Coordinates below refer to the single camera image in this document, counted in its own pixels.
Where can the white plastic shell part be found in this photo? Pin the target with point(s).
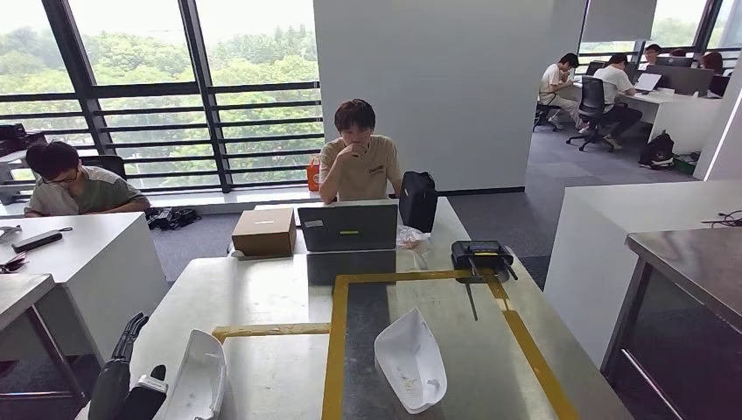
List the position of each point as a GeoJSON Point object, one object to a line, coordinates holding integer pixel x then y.
{"type": "Point", "coordinates": [197, 377]}
{"type": "Point", "coordinates": [408, 365]}

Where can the small grey tool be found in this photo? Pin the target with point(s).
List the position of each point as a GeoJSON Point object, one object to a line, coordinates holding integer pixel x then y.
{"type": "Point", "coordinates": [7, 233]}

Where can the black bag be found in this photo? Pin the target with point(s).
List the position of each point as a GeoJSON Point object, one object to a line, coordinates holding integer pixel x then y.
{"type": "Point", "coordinates": [418, 200]}

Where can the brown cardboard box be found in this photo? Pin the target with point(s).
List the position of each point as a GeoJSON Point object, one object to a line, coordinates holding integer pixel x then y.
{"type": "Point", "coordinates": [264, 232]}

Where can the black gear bundle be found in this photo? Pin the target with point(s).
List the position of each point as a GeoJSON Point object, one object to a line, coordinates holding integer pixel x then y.
{"type": "Point", "coordinates": [171, 217]}

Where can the person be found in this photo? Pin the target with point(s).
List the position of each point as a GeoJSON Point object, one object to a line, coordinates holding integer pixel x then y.
{"type": "Point", "coordinates": [553, 81]}
{"type": "Point", "coordinates": [713, 64]}
{"type": "Point", "coordinates": [362, 168]}
{"type": "Point", "coordinates": [652, 53]}
{"type": "Point", "coordinates": [87, 194]}
{"type": "Point", "coordinates": [614, 87]}

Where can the black backpack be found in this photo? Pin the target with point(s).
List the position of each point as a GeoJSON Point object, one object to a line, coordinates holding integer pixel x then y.
{"type": "Point", "coordinates": [658, 152]}

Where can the clear plastic bag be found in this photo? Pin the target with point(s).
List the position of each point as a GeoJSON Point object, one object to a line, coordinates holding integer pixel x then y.
{"type": "Point", "coordinates": [411, 238]}

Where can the black remote control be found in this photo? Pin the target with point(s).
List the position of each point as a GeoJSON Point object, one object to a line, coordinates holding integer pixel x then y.
{"type": "Point", "coordinates": [37, 240]}

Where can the black equipment cases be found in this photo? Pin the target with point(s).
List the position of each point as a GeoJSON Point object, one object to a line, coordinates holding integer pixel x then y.
{"type": "Point", "coordinates": [14, 136]}

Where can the grey laptop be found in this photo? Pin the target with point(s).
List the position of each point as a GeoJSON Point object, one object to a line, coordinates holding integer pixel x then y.
{"type": "Point", "coordinates": [648, 82]}
{"type": "Point", "coordinates": [348, 226]}

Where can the white office desk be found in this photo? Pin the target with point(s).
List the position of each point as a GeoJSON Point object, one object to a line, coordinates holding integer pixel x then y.
{"type": "Point", "coordinates": [684, 116]}
{"type": "Point", "coordinates": [87, 261]}

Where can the orange paper bag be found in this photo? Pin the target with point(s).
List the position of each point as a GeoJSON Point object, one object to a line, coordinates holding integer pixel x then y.
{"type": "Point", "coordinates": [313, 174]}

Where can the stainless steel table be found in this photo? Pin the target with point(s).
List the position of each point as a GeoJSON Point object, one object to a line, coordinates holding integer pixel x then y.
{"type": "Point", "coordinates": [23, 293]}
{"type": "Point", "coordinates": [695, 266]}

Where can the black router with antennas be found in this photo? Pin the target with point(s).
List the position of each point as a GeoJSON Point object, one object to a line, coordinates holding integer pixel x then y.
{"type": "Point", "coordinates": [481, 255]}

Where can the black window frame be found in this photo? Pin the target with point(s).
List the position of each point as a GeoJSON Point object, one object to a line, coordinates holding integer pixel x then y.
{"type": "Point", "coordinates": [191, 87]}

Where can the stainless steel workbench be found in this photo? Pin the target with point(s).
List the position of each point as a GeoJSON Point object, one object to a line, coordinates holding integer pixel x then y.
{"type": "Point", "coordinates": [278, 290]}

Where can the white counter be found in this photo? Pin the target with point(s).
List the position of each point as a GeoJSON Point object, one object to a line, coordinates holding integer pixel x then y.
{"type": "Point", "coordinates": [608, 232]}

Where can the grey desk partition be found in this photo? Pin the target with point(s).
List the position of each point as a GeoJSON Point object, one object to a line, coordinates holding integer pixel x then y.
{"type": "Point", "coordinates": [678, 78]}

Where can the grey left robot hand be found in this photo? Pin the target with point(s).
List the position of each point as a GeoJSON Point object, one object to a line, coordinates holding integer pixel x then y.
{"type": "Point", "coordinates": [110, 394]}

